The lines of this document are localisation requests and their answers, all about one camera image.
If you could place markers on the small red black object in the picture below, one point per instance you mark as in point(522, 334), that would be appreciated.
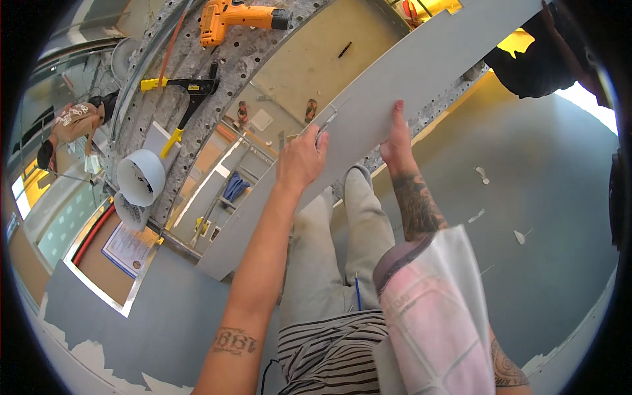
point(242, 112)
point(310, 110)

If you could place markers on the white debris scrap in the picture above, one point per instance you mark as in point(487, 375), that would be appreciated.
point(519, 237)
point(482, 175)
point(476, 216)

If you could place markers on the metal frame profile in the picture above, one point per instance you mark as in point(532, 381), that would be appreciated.
point(123, 305)

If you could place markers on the perforated metal scaffold platform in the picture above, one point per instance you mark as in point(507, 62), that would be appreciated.
point(237, 54)

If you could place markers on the person's legs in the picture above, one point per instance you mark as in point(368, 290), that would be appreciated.
point(321, 266)

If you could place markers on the orange black power drill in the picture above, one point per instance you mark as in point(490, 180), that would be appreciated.
point(222, 19)

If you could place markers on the blue bordered paper sheet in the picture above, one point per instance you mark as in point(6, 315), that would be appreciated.
point(129, 247)

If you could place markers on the person's body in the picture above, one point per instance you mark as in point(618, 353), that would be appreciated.
point(335, 355)

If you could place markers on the black yellow rivet tool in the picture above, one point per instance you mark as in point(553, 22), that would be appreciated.
point(195, 96)

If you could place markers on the blue cloth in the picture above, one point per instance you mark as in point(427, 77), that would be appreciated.
point(234, 187)

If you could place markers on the person's right hand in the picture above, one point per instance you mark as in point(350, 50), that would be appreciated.
point(395, 148)

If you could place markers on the person's left hand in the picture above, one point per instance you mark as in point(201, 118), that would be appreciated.
point(298, 160)

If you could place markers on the white square plate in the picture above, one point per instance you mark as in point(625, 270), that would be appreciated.
point(261, 120)

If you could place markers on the silver utility knife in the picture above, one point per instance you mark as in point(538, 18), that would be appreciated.
point(328, 121)

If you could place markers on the black marker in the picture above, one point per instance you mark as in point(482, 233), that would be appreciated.
point(344, 50)

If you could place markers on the person's left fingers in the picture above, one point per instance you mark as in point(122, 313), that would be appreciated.
point(320, 138)

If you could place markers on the blue pencil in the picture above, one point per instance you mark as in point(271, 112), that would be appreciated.
point(358, 292)

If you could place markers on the long grey drywall board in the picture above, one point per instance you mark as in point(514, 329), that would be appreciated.
point(419, 64)

